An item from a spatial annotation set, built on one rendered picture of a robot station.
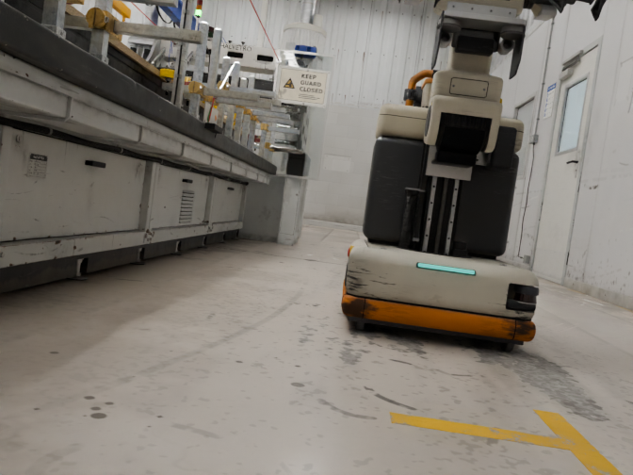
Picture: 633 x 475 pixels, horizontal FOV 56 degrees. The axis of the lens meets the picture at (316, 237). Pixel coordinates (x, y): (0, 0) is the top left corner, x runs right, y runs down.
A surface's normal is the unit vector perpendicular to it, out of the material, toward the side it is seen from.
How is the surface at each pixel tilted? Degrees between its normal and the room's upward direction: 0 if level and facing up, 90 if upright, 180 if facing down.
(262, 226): 90
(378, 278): 90
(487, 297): 90
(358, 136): 90
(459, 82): 98
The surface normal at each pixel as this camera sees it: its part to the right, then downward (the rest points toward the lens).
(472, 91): -0.07, 0.18
